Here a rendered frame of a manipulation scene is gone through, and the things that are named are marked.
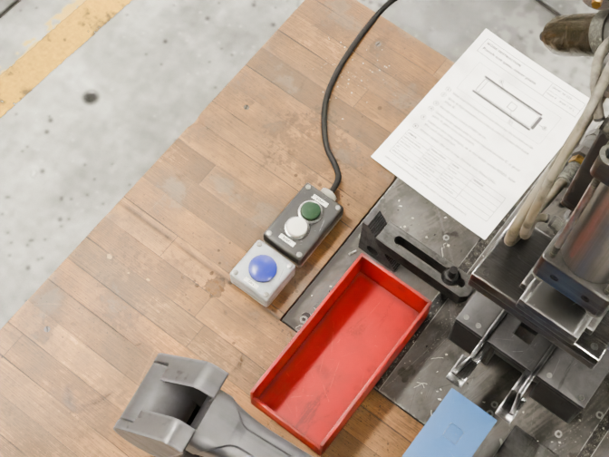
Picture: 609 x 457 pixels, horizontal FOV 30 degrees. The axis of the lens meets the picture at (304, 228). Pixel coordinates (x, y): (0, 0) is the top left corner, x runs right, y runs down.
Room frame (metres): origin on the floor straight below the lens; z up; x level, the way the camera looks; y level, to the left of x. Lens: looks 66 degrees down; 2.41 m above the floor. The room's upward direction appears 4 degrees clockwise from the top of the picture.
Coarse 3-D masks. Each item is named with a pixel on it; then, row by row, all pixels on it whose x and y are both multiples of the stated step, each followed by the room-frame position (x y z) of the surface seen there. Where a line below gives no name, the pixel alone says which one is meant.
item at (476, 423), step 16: (448, 400) 0.40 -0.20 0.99; (464, 400) 0.40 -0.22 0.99; (432, 416) 0.37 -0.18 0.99; (448, 416) 0.38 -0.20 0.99; (464, 416) 0.38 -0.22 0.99; (480, 416) 0.38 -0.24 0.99; (432, 432) 0.35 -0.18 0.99; (464, 432) 0.36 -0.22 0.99; (480, 432) 0.36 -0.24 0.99; (416, 448) 0.33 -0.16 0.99; (432, 448) 0.33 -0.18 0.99; (448, 448) 0.33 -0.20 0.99; (464, 448) 0.34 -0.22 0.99
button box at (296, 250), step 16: (352, 48) 0.97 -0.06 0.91; (336, 176) 0.75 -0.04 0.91; (304, 192) 0.71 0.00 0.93; (320, 192) 0.71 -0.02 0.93; (288, 208) 0.68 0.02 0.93; (336, 208) 0.69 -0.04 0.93; (272, 224) 0.65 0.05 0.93; (320, 224) 0.66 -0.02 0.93; (272, 240) 0.63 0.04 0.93; (288, 240) 0.63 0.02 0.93; (304, 240) 0.63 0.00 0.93; (320, 240) 0.64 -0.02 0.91; (288, 256) 0.61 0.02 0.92; (304, 256) 0.61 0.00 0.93
